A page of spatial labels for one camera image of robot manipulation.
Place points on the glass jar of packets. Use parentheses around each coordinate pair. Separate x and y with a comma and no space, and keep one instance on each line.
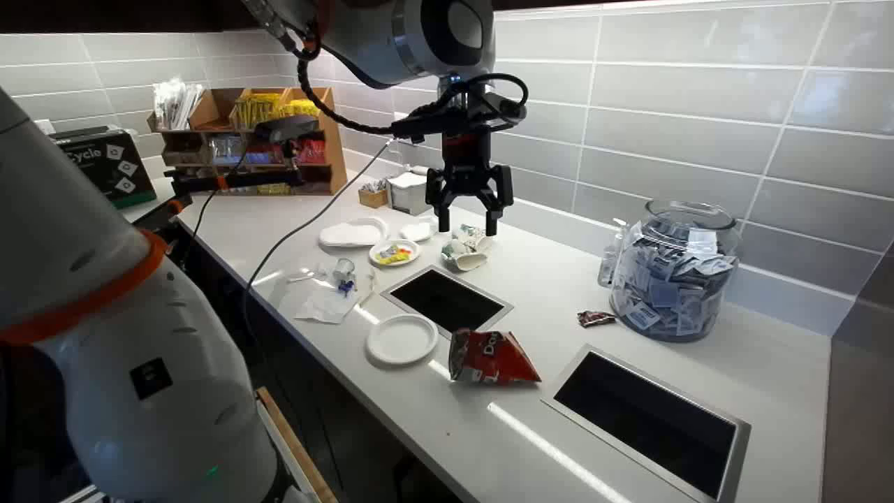
(673,282)

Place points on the small cardboard box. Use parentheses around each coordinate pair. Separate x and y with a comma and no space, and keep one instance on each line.
(372,196)

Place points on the small clear blue item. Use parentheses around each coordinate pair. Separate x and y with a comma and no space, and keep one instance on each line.
(346,276)

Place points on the small white dish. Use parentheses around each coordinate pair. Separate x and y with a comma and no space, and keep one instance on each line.
(417,230)

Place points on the white crumpled bag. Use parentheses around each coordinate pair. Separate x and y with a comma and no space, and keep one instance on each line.
(175,101)

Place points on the small dark snack wrapper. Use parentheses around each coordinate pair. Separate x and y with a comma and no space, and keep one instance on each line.
(597,321)

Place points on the black box with stickers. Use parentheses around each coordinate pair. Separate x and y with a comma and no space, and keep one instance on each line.
(114,173)

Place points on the red Doritos chip bag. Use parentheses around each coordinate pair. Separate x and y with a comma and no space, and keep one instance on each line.
(491,361)

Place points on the clear plastic bag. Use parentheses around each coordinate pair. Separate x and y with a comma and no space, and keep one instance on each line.
(310,297)

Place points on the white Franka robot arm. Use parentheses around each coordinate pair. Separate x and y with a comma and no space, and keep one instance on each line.
(142,353)

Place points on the small white box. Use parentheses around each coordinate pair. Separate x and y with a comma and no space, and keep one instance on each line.
(409,192)

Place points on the small plate with yellow food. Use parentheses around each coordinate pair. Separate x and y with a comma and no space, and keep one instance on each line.
(395,254)

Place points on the wooden condiment organizer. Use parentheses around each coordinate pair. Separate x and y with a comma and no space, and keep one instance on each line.
(252,170)

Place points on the small clear sanitizer bottle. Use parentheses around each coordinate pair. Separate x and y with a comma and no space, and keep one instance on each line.
(610,268)

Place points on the patterned paper cup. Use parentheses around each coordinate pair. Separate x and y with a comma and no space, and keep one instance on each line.
(467,240)
(462,261)

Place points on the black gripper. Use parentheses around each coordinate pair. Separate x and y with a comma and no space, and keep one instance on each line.
(467,182)

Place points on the wooden edged furniture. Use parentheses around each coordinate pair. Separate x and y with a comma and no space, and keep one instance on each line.
(294,442)

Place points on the white round plate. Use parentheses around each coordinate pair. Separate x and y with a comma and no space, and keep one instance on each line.
(402,342)

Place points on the white oval plate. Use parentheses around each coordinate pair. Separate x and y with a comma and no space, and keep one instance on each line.
(351,234)

